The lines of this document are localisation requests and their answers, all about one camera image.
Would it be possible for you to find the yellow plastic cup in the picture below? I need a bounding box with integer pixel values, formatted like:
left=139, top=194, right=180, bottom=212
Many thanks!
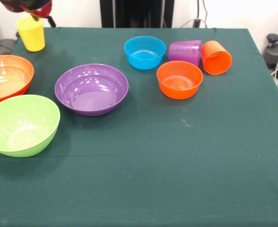
left=15, top=17, right=46, bottom=52

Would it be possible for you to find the blue plastic bowl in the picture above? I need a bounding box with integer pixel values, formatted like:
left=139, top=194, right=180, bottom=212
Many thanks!
left=124, top=35, right=167, bottom=70

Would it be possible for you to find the black stand with knob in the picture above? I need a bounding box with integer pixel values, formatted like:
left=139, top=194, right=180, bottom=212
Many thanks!
left=263, top=34, right=278, bottom=69

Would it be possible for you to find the wide orange plastic bowl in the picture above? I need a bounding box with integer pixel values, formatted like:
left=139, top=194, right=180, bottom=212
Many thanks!
left=0, top=54, right=35, bottom=106

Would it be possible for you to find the purple plastic cup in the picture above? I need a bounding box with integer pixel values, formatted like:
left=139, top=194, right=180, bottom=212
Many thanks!
left=169, top=39, right=202, bottom=68

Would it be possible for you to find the black office chair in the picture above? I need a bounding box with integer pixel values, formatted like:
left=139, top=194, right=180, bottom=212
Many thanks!
left=0, top=17, right=18, bottom=57

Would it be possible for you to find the lime green plastic bowl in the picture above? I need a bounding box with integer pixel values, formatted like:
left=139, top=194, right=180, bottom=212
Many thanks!
left=0, top=94, right=61, bottom=158

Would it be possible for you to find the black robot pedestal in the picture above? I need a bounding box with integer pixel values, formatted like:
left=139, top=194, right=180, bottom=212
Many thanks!
left=100, top=0, right=175, bottom=28

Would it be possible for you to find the orange plastic cup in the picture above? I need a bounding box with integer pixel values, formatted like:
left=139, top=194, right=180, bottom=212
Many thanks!
left=201, top=40, right=233, bottom=76

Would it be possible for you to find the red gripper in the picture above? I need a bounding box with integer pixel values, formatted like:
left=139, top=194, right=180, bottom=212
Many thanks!
left=27, top=2, right=57, bottom=28

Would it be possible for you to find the grey cable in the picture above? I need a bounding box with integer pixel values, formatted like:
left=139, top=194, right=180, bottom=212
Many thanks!
left=180, top=18, right=208, bottom=28

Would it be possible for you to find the small orange plastic bowl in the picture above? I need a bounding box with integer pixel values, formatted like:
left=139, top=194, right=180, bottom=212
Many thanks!
left=156, top=60, right=204, bottom=100

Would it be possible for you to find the dark green tablecloth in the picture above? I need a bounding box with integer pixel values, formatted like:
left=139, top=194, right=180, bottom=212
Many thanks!
left=0, top=26, right=278, bottom=227

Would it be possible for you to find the black hanging cable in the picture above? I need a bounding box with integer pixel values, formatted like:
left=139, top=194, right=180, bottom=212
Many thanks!
left=201, top=0, right=210, bottom=20

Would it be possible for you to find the purple plastic bowl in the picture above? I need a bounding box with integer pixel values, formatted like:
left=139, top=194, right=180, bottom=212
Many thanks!
left=54, top=63, right=129, bottom=117

